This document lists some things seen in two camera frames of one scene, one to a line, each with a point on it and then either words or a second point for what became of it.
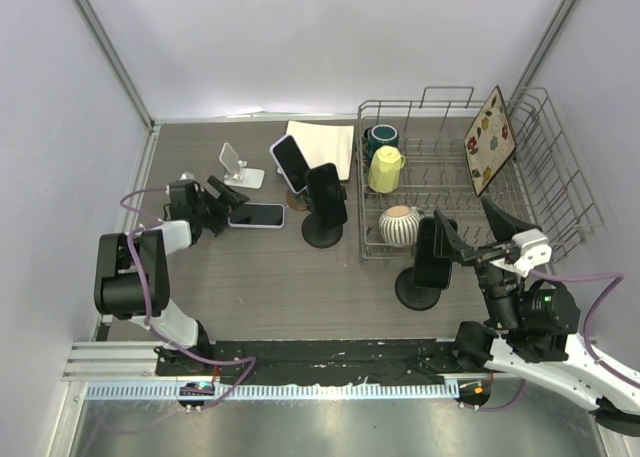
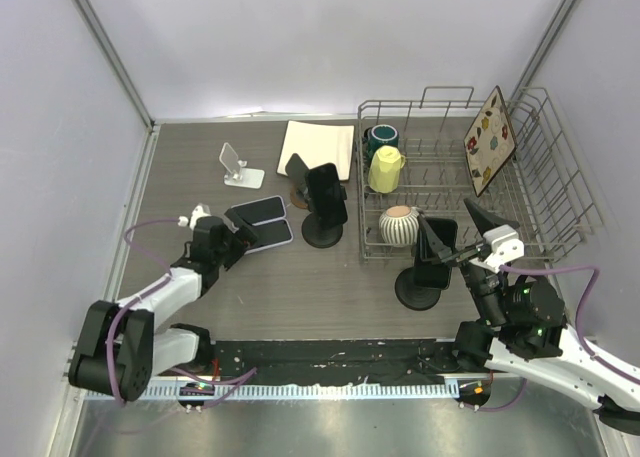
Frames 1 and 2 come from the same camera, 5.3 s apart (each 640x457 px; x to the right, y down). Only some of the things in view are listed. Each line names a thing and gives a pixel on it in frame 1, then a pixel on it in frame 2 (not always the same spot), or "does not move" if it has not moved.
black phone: [430, 271] does not move
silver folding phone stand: [237, 175] does not move
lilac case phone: [257, 215] to [269, 235]
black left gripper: [221, 220] to [246, 234]
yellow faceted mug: [384, 169] does not move
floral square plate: [489, 143] does not move
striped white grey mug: [399, 226] does not move
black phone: [327, 195] does not move
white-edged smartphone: [291, 161] to [262, 210]
